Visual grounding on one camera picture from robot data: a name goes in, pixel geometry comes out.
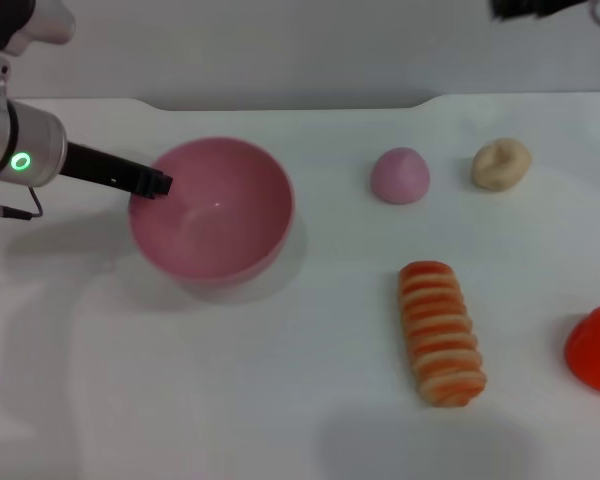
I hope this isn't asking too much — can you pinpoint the pink round bun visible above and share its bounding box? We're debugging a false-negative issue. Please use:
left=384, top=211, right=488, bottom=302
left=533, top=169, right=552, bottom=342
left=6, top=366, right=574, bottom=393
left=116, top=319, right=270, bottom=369
left=369, top=146, right=431, bottom=205

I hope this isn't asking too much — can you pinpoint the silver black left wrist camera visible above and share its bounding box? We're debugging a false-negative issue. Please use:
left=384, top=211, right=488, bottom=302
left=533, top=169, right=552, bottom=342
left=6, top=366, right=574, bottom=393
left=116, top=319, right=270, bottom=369
left=0, top=0, right=77, bottom=57

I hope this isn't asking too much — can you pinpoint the pink bowl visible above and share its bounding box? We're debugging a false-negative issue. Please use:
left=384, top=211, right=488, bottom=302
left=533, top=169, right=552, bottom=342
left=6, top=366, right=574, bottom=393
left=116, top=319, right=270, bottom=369
left=128, top=137, right=295, bottom=290

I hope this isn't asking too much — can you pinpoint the red bun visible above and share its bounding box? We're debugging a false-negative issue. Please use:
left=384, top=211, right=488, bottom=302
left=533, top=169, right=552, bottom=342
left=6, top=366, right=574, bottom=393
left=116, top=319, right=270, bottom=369
left=563, top=304, right=600, bottom=399

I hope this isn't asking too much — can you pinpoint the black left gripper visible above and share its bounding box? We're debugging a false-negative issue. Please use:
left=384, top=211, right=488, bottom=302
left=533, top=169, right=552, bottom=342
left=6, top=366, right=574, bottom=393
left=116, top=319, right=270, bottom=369
left=59, top=142, right=174, bottom=200

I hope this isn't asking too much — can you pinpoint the orange striped bread loaf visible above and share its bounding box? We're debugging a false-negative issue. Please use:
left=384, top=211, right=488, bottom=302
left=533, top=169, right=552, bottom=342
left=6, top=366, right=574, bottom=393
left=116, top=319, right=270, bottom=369
left=398, top=259, right=488, bottom=409

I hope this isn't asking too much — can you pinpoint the cream folded bun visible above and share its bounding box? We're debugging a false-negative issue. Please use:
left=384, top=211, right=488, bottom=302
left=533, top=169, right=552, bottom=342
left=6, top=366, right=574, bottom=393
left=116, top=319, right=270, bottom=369
left=470, top=138, right=534, bottom=192

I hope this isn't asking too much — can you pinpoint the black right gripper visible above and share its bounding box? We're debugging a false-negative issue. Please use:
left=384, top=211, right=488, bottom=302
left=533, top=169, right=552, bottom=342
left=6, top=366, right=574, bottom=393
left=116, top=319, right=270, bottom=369
left=489, top=0, right=589, bottom=22

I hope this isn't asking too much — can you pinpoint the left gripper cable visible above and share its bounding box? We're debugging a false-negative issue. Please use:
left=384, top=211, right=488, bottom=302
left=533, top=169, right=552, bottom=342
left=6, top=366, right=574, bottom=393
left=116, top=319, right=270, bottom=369
left=0, top=185, right=45, bottom=222

